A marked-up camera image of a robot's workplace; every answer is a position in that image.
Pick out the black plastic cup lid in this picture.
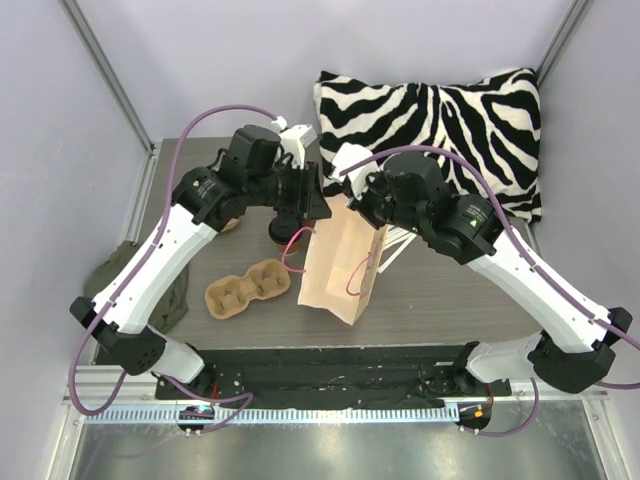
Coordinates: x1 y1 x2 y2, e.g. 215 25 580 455
268 213 302 242

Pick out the pink paper gift bag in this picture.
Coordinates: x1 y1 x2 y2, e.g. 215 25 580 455
285 194 388 325

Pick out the single brown paper cup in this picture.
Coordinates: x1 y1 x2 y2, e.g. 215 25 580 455
274 236 303 256

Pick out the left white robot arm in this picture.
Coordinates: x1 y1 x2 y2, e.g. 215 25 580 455
70 125 331 399

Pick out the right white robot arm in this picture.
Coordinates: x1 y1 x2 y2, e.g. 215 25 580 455
339 145 639 395

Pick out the white wrapped straw long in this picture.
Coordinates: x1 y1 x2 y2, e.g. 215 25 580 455
377 227 416 274

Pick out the brown pulp cup carrier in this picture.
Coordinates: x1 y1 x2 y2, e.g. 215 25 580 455
220 218 240 234

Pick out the zebra print pillow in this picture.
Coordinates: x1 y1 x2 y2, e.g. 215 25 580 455
313 68 542 223

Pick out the olive green cloth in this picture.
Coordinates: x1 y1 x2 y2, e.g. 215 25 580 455
83 241 189 334

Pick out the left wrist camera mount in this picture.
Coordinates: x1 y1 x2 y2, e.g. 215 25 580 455
270 116 317 169

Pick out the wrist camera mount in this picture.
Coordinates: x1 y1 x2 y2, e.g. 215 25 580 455
270 116 317 169
329 143 379 200

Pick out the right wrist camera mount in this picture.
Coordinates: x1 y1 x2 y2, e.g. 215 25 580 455
329 143 379 200

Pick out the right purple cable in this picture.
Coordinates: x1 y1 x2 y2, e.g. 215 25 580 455
339 145 640 436

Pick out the purple cable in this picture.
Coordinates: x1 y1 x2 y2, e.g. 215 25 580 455
339 145 640 436
67 103 284 434

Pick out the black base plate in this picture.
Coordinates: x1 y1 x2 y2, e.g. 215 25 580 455
186 345 512 410

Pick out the white slotted cable duct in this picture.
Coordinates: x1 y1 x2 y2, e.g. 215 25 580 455
85 403 459 425

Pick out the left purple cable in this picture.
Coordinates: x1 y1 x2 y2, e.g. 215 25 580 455
67 103 284 434

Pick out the aluminium rail frame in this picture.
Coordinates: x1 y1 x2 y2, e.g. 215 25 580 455
511 382 609 401

